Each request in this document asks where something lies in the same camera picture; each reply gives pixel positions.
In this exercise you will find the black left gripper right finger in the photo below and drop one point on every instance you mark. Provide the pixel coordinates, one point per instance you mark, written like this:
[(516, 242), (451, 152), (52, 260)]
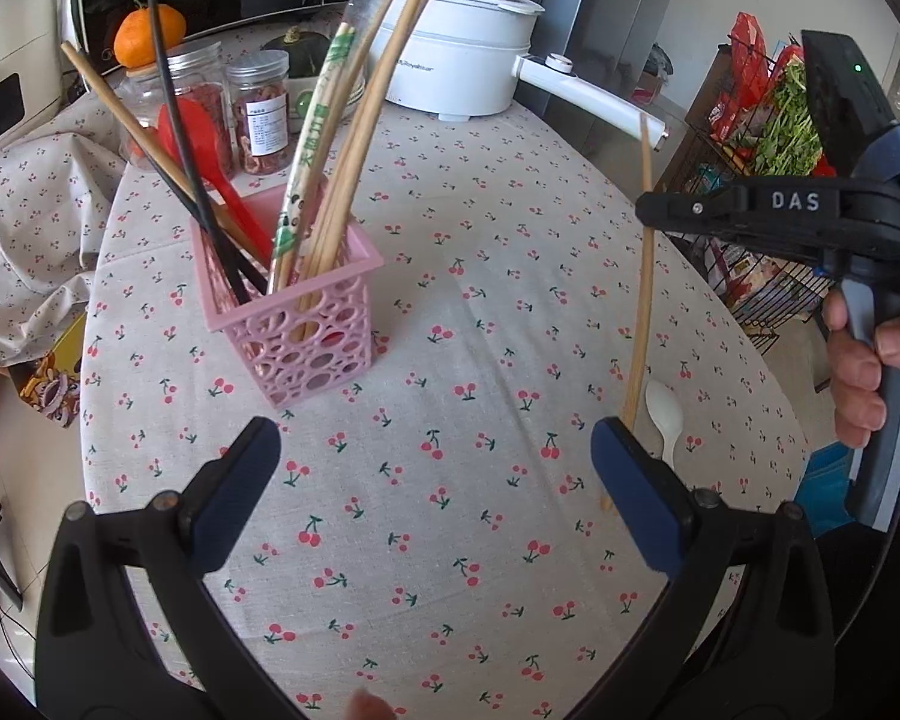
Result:
[(652, 501)]

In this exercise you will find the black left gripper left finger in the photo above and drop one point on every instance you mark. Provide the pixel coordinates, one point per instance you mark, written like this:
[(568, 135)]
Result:
[(221, 497)]

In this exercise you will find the pink perforated utensil basket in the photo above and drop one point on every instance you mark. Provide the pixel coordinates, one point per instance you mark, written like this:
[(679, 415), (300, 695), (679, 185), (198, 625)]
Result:
[(304, 340)]

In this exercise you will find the red plastic spoon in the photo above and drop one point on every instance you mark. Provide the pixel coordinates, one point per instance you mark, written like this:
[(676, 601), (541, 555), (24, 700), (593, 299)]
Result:
[(203, 146)]

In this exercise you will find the disposable chopsticks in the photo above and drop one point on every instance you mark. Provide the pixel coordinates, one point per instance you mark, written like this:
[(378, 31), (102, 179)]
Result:
[(340, 71)]

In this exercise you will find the right hand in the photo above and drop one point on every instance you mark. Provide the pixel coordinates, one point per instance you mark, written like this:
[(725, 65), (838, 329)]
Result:
[(856, 372)]

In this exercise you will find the white plastic spoon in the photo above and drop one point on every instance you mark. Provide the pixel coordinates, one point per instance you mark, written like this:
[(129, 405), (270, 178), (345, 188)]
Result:
[(667, 416)]

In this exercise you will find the blue plastic stool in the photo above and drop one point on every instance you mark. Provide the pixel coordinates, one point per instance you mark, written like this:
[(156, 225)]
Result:
[(823, 490)]

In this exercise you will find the yellow cardboard box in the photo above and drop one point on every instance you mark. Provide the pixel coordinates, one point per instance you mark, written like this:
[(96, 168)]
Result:
[(52, 382)]

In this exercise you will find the cherry print tablecloth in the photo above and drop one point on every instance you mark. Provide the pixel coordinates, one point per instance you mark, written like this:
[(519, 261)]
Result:
[(434, 532)]

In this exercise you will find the grey refrigerator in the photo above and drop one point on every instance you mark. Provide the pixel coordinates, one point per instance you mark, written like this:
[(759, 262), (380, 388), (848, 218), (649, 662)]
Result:
[(607, 7)]

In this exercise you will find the green small jar lid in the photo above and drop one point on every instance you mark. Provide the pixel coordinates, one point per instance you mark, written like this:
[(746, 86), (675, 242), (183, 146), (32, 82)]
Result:
[(301, 105)]

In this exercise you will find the white electric pot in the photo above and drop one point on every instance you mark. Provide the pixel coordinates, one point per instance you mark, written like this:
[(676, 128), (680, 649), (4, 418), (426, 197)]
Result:
[(465, 58)]

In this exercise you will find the glass jar with tomatoes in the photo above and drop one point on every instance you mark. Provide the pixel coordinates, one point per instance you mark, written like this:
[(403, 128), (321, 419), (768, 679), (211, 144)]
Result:
[(143, 95)]

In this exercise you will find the jar of dried snacks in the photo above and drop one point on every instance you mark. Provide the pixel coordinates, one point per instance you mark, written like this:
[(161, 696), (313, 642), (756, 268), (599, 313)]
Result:
[(257, 85)]

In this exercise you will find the jar of red goji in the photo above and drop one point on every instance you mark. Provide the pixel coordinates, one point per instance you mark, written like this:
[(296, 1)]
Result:
[(198, 74)]

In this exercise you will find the dark green pumpkin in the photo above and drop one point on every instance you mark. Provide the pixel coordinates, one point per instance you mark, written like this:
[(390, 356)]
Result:
[(306, 50)]

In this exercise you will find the orange tangerine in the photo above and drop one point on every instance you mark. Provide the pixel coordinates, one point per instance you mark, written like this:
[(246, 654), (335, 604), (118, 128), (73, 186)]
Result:
[(133, 46)]

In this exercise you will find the black wire vegetable rack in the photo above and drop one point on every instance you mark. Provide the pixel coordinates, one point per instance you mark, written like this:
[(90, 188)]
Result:
[(749, 130)]

